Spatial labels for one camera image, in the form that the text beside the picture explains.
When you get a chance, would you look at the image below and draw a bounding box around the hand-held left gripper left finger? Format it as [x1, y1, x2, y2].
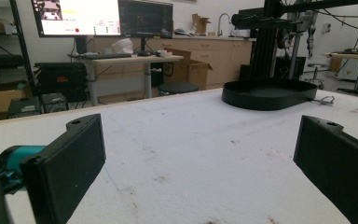
[0, 113, 107, 224]

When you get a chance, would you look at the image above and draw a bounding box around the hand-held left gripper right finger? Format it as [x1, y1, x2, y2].
[293, 115, 358, 224]

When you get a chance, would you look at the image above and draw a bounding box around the dark electronic box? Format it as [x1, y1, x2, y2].
[7, 96, 42, 119]

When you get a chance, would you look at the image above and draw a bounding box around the black equipment case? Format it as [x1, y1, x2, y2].
[34, 62, 89, 103]

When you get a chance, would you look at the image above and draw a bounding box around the metal stool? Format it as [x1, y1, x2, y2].
[304, 63, 329, 91]

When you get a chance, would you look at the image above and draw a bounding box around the flat cardboard box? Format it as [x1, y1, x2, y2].
[0, 88, 34, 116]

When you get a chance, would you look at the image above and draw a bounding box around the black oval tray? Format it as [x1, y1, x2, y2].
[221, 77, 319, 111]

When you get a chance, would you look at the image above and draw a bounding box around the wooden side table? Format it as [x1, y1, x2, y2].
[322, 50, 358, 98]

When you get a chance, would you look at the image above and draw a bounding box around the black keyboard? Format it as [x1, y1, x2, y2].
[79, 52, 133, 61]

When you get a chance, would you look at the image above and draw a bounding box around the light wooden desk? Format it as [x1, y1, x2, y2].
[68, 53, 185, 106]

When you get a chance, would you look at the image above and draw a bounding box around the white crumpled bag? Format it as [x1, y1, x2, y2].
[111, 37, 134, 55]

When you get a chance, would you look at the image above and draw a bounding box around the black metal shelf rack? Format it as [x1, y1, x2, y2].
[0, 0, 35, 94]

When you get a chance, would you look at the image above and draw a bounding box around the black round stool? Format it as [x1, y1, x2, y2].
[158, 81, 200, 96]

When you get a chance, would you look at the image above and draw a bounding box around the bright computer monitor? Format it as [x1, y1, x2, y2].
[31, 0, 122, 38]

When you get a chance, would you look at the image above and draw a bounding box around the wooden cabinet counter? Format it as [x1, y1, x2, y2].
[89, 35, 257, 91]

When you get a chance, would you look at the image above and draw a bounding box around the open cardboard box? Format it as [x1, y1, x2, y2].
[163, 47, 213, 91]

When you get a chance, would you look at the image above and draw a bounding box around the dark computer monitor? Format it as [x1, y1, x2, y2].
[117, 0, 174, 39]

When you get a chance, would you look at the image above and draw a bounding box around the silver faucet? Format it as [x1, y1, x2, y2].
[216, 12, 232, 37]

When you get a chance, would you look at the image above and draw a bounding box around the grey cable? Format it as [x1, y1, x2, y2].
[310, 95, 336, 105]

